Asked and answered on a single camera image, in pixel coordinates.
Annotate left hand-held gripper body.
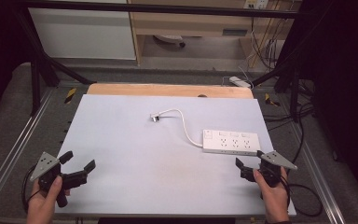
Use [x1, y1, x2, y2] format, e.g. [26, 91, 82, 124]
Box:
[29, 151, 89, 208]

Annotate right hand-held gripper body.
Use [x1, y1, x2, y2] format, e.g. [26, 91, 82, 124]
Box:
[240, 150, 298, 189]

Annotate person's right hand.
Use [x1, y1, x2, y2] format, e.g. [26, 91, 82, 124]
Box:
[253, 167, 291, 224]

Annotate person's left hand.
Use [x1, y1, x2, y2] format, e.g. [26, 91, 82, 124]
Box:
[26, 175, 72, 224]

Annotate pale table cover sheet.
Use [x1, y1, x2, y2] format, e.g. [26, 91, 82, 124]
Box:
[54, 94, 297, 217]

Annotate white floor power strip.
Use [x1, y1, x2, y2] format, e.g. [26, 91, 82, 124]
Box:
[228, 76, 253, 89]

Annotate wooden board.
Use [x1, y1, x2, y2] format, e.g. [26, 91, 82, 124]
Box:
[86, 82, 255, 100]

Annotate white cabinet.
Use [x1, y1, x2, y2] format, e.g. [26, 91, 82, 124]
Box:
[27, 0, 137, 61]

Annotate white device under desk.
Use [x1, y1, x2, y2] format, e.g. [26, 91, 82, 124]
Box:
[153, 34, 186, 49]

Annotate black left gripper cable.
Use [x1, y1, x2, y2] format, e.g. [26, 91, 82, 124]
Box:
[21, 163, 42, 215]

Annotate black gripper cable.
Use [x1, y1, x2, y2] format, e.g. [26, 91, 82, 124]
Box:
[279, 174, 324, 218]
[21, 163, 42, 215]

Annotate aluminium rail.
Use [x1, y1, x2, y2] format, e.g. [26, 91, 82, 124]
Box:
[287, 122, 347, 224]
[0, 89, 54, 216]

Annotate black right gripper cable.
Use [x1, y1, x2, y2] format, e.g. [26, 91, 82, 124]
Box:
[279, 174, 324, 218]

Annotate black floor cables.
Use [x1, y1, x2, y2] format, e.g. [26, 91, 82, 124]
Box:
[262, 78, 316, 166]

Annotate white power strip cable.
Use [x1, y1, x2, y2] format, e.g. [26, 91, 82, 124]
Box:
[158, 108, 204, 148]

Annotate hanging cable bundle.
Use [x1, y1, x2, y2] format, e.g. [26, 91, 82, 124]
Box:
[250, 8, 282, 70]

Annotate white wall socket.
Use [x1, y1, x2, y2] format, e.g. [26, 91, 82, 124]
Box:
[243, 0, 269, 10]

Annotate black metal frame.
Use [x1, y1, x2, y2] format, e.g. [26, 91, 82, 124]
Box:
[12, 0, 311, 123]

